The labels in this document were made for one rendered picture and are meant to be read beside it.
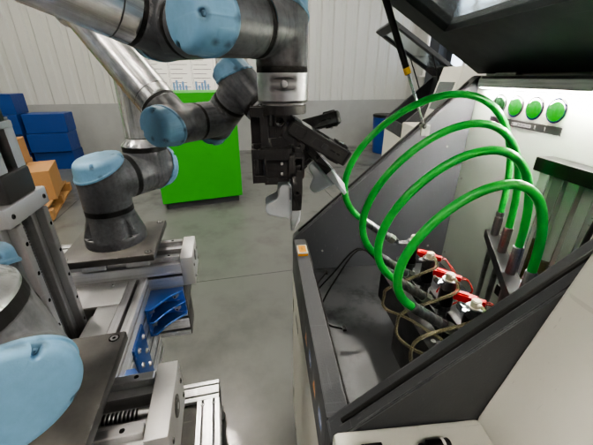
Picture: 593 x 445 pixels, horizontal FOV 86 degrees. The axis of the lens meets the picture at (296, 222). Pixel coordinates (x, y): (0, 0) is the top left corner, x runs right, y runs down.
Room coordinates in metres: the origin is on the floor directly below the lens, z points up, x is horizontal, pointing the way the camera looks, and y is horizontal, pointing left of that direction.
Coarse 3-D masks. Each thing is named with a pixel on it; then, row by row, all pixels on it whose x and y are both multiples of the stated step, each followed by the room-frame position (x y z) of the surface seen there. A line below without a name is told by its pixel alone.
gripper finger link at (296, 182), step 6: (300, 162) 0.50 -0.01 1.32; (300, 168) 0.49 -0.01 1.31; (300, 174) 0.48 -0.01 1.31; (294, 180) 0.48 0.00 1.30; (300, 180) 0.48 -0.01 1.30; (294, 186) 0.47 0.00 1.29; (300, 186) 0.47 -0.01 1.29; (294, 192) 0.47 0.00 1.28; (300, 192) 0.48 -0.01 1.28; (294, 198) 0.49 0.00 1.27; (300, 198) 0.48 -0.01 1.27; (294, 204) 0.49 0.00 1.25; (300, 204) 0.48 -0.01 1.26; (294, 210) 0.49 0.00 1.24
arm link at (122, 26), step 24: (24, 0) 0.39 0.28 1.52; (48, 0) 0.40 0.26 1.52; (72, 0) 0.41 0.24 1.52; (96, 0) 0.42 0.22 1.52; (120, 0) 0.44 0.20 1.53; (144, 0) 0.46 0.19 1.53; (96, 24) 0.44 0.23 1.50; (120, 24) 0.45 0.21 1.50; (144, 24) 0.46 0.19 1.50; (144, 48) 0.48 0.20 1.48; (168, 48) 0.48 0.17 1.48
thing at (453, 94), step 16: (432, 96) 0.66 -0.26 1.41; (448, 96) 0.66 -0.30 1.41; (464, 96) 0.66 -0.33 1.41; (480, 96) 0.67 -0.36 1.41; (400, 112) 0.65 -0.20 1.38; (496, 112) 0.67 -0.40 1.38; (384, 128) 0.65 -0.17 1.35; (352, 160) 0.65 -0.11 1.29; (512, 176) 0.68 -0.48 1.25; (352, 208) 0.65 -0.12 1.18
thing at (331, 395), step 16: (304, 240) 0.94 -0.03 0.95; (304, 256) 0.83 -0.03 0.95; (304, 272) 0.75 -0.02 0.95; (304, 288) 0.67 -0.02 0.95; (304, 304) 0.62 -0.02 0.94; (320, 304) 0.61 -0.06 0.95; (304, 320) 0.62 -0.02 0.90; (320, 320) 0.56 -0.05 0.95; (304, 336) 0.61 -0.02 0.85; (320, 336) 0.51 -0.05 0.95; (304, 352) 0.61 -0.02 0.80; (320, 352) 0.46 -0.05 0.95; (320, 368) 0.43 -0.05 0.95; (336, 368) 0.43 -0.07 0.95; (320, 384) 0.39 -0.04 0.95; (336, 384) 0.39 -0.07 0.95; (320, 400) 0.38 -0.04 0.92; (336, 400) 0.36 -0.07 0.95
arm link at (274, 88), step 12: (264, 72) 0.49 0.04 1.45; (276, 72) 0.48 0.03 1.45; (288, 72) 0.48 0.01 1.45; (300, 72) 0.49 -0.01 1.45; (264, 84) 0.49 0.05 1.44; (276, 84) 0.48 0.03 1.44; (288, 84) 0.48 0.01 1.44; (300, 84) 0.49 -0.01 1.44; (264, 96) 0.49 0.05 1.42; (276, 96) 0.48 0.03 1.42; (288, 96) 0.48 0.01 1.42; (300, 96) 0.49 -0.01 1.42
